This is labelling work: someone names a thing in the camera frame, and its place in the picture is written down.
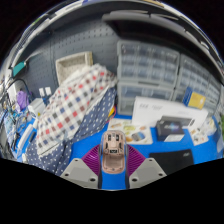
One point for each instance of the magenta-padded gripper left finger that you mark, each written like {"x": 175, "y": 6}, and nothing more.
{"x": 78, "y": 171}

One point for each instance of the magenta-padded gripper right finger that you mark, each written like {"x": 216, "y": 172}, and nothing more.
{"x": 146, "y": 171}

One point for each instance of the pink transparent computer mouse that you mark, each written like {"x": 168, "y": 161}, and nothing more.
{"x": 113, "y": 156}

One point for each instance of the black mouse pad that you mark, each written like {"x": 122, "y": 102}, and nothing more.
{"x": 173, "y": 161}

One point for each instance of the small dark labelled box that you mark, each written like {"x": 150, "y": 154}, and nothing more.
{"x": 170, "y": 128}

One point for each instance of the white power strip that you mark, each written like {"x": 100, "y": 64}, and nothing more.
{"x": 26, "y": 140}

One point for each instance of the long white keyboard box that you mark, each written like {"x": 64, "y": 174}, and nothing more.
{"x": 150, "y": 110}

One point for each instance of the red blue checked cloth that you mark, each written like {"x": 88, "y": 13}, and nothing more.
{"x": 73, "y": 106}

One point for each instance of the yellow and red tool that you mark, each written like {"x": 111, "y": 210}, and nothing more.
{"x": 112, "y": 112}

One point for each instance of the grey plastic drawer cabinet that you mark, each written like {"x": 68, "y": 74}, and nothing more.
{"x": 146, "y": 63}
{"x": 140, "y": 96}
{"x": 195, "y": 76}
{"x": 216, "y": 91}

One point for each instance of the small white box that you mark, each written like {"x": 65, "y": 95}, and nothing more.
{"x": 36, "y": 107}

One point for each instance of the white plastic packet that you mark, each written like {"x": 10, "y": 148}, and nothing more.
{"x": 210, "y": 126}

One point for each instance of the yellow and blue box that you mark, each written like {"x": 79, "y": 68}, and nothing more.
{"x": 196, "y": 99}

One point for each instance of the purple figure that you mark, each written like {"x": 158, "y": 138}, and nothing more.
{"x": 22, "y": 100}

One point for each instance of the white woven basket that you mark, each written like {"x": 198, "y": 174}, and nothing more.
{"x": 70, "y": 65}

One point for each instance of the white wall plug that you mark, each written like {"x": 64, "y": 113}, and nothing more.
{"x": 41, "y": 92}
{"x": 48, "y": 91}

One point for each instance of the dark wall shelf unit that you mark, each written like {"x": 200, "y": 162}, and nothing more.
{"x": 150, "y": 23}

